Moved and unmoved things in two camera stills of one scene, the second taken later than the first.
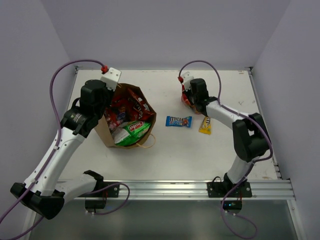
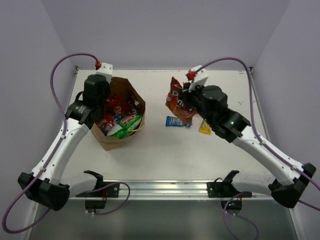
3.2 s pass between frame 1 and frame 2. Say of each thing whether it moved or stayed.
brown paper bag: moved
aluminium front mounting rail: stayed
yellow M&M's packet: stayed
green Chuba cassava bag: moved
